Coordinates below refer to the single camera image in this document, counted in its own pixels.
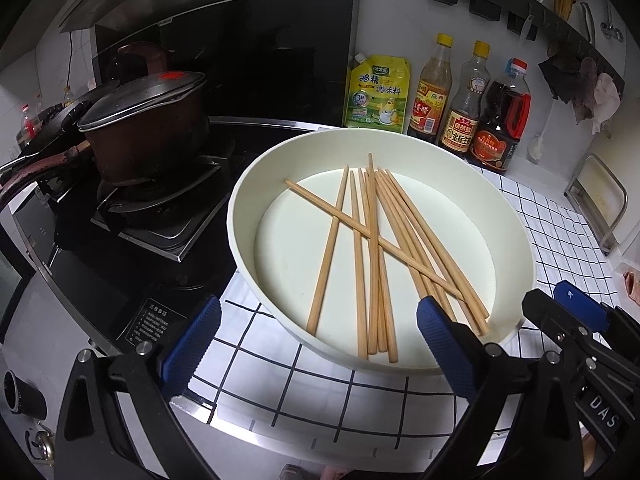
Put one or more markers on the black frying pan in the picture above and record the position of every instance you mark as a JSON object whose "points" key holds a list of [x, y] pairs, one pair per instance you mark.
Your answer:
{"points": [[50, 132]]}

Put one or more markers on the clear yellow cap sauce bottle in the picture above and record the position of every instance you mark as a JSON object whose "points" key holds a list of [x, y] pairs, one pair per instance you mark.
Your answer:
{"points": [[462, 125]]}

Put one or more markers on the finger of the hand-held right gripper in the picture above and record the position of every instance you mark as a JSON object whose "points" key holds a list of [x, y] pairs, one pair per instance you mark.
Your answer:
{"points": [[547, 312], [580, 300]]}

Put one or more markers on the red cap plastic bottle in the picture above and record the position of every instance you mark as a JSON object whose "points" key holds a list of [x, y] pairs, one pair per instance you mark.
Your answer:
{"points": [[27, 127]]}

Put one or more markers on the bamboo pot brush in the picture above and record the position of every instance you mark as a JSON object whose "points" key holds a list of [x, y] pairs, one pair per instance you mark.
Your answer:
{"points": [[565, 2]]}

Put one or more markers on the black gas stove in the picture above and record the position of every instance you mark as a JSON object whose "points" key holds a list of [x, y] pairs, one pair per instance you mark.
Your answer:
{"points": [[100, 270]]}

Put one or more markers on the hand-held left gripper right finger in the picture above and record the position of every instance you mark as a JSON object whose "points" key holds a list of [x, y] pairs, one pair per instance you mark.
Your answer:
{"points": [[445, 350]]}

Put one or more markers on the steel cutting board rack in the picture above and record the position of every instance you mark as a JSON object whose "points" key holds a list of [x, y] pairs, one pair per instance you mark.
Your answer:
{"points": [[615, 227]]}

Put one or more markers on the yellow seasoning pouch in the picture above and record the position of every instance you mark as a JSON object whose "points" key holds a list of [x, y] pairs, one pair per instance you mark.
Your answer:
{"points": [[377, 95]]}

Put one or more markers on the pile of wooden chopsticks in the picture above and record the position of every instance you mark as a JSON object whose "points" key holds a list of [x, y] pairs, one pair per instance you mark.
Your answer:
{"points": [[372, 260]]}

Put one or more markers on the white bottle brush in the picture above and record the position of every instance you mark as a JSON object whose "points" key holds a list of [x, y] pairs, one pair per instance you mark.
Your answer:
{"points": [[537, 150]]}

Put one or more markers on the brown saucepan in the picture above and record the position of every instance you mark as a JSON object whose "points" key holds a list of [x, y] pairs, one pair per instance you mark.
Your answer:
{"points": [[150, 150]]}

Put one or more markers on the yellow cap vinegar bottle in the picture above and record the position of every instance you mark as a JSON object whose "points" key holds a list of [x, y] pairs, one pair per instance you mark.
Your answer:
{"points": [[427, 105]]}

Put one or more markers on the white round basin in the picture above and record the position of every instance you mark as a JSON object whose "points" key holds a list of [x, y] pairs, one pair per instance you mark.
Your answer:
{"points": [[300, 240]]}

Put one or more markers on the glass pot lid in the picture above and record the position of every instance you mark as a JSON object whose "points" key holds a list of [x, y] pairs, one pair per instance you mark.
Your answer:
{"points": [[145, 97]]}

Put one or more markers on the brown hanging cloth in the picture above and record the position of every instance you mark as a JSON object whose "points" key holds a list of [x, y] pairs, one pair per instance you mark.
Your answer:
{"points": [[582, 90]]}

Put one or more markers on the dark red pot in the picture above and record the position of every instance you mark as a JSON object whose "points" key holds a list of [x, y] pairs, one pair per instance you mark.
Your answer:
{"points": [[140, 60]]}

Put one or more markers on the pink striped rag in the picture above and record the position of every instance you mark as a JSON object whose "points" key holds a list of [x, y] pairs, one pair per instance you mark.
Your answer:
{"points": [[632, 285]]}

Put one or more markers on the black stove knob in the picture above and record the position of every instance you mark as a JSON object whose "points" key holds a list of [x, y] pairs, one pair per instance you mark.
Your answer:
{"points": [[14, 390]]}

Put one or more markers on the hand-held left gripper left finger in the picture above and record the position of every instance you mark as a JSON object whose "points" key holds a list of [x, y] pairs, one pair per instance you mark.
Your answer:
{"points": [[195, 345]]}

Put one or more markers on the large red cap soy bottle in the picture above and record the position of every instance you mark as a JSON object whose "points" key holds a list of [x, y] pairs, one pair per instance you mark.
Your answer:
{"points": [[495, 145]]}

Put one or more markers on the white black checked cloth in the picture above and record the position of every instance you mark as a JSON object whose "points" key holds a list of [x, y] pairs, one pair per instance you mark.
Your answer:
{"points": [[320, 385]]}

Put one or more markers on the dark hanging cloth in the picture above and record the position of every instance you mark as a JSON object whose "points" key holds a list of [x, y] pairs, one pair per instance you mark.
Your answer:
{"points": [[560, 72]]}

